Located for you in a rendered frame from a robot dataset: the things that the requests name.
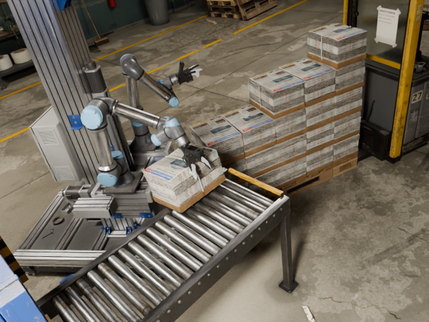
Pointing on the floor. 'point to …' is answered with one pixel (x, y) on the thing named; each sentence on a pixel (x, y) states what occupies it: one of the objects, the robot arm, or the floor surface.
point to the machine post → (18, 303)
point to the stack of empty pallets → (223, 8)
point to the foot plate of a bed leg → (287, 287)
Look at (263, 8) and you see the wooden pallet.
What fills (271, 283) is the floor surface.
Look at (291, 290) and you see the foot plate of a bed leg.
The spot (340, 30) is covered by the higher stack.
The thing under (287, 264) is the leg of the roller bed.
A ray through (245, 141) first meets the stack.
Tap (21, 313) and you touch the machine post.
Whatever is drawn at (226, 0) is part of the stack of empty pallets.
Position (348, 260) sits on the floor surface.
